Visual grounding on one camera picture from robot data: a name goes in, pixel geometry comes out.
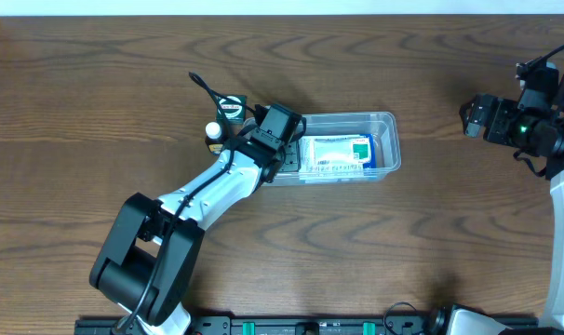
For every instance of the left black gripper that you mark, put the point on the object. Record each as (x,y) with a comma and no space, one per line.
(290,157)

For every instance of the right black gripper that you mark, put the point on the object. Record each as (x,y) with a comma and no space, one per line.
(485,120)

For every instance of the blue white medicine box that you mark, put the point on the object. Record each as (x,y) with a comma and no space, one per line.
(307,174)

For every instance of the white green medicine box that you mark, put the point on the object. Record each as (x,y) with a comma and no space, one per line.
(339,152)

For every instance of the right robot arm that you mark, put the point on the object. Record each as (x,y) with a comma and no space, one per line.
(547,141)

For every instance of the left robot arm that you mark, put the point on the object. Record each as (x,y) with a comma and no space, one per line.
(148,257)

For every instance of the clear plastic container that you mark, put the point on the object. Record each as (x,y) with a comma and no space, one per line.
(382,127)

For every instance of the dark green square box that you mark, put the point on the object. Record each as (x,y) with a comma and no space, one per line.
(234,108)

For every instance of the dark bottle white cap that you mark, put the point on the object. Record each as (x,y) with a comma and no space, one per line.
(215,137)

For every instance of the black mounting rail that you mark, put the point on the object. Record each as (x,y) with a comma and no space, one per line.
(224,325)

